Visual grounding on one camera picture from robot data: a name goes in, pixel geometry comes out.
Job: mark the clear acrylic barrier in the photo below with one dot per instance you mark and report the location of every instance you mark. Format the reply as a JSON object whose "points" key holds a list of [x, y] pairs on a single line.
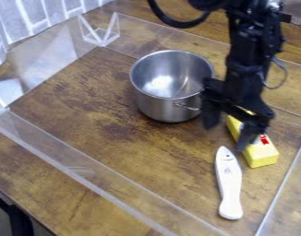
{"points": [[149, 169]]}

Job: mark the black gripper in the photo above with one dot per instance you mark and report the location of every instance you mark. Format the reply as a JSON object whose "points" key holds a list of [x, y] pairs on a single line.
{"points": [[235, 95]]}

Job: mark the yellow butter block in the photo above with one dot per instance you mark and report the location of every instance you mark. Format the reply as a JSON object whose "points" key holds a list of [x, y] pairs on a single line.
{"points": [[259, 152]]}

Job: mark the black bar at back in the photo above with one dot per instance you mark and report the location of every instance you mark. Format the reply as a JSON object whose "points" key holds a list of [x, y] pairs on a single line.
{"points": [[285, 18]]}

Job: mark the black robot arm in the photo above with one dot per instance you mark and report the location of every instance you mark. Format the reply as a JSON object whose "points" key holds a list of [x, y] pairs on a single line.
{"points": [[255, 41]]}

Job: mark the white patterned curtain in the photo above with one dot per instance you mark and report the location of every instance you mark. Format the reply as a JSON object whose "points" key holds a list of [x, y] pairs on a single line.
{"points": [[25, 17]]}

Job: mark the stainless steel pot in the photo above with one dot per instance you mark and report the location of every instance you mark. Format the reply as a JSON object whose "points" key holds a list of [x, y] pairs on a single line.
{"points": [[167, 80]]}

